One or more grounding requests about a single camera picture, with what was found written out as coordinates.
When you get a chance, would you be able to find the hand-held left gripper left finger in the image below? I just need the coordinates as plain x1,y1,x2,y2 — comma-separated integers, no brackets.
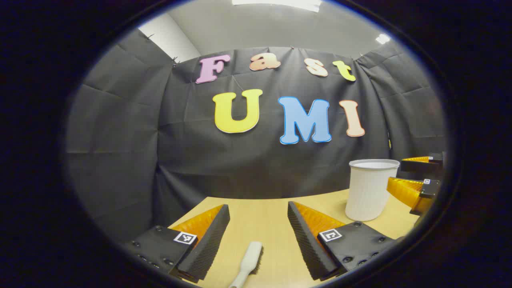
123,204,231,284

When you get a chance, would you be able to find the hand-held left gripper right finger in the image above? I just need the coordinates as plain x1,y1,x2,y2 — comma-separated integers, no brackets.
287,201,402,281

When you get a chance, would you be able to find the small white broom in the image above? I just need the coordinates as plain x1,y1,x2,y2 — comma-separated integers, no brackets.
229,241,263,288

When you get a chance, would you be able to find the white ribbed garbage bin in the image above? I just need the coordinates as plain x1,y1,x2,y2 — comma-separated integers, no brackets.
345,159,400,222

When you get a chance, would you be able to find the wooden desktop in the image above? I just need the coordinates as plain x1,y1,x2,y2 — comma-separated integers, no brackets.
168,188,420,288

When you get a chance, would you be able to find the black backdrop cloth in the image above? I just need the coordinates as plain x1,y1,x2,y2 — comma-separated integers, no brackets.
66,28,446,244

